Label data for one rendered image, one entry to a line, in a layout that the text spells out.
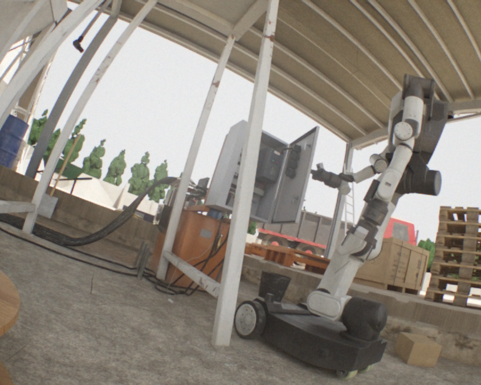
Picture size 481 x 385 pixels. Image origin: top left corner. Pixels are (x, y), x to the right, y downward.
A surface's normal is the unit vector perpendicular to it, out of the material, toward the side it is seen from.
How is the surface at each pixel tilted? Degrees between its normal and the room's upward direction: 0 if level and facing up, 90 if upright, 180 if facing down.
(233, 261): 81
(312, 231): 90
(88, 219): 90
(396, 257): 90
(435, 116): 93
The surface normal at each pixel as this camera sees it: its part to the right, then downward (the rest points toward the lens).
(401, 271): 0.33, -0.10
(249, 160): 0.50, -0.20
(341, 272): -0.78, -0.34
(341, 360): -0.55, -0.33
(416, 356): -0.27, -0.27
